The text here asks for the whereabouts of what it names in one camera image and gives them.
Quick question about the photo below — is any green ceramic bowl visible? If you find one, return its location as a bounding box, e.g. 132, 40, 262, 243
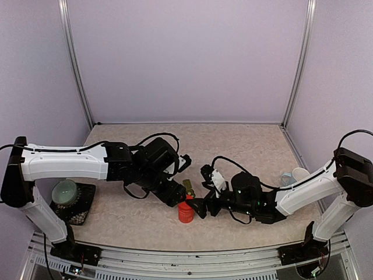
51, 180, 78, 205

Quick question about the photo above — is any black square tray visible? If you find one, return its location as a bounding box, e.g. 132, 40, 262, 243
50, 183, 96, 226

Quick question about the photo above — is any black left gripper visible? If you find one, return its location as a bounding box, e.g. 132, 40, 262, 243
135, 168, 187, 208

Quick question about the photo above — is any front aluminium rail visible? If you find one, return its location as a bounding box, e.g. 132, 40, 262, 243
29, 234, 358, 279

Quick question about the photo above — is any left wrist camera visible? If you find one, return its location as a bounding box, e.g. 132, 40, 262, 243
173, 154, 192, 174

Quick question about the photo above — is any left aluminium frame post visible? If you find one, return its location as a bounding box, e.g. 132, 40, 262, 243
58, 0, 95, 130

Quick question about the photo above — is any green pill organizer box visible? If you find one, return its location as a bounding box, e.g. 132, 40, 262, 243
182, 179, 195, 198

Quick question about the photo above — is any red cylindrical can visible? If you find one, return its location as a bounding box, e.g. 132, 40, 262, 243
178, 195, 195, 223

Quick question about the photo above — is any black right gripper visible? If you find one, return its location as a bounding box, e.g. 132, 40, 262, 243
186, 181, 255, 219

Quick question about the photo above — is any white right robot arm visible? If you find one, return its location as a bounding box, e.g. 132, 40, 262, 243
186, 148, 372, 259

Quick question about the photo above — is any light blue mug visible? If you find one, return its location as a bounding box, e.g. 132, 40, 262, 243
281, 167, 310, 186

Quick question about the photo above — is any right aluminium frame post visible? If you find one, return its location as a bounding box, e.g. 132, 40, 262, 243
281, 0, 316, 130

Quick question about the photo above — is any aluminium frame post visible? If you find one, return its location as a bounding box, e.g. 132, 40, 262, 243
281, 0, 316, 130
58, 0, 95, 130

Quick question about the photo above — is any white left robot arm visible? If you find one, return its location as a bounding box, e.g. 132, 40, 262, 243
1, 136, 192, 260

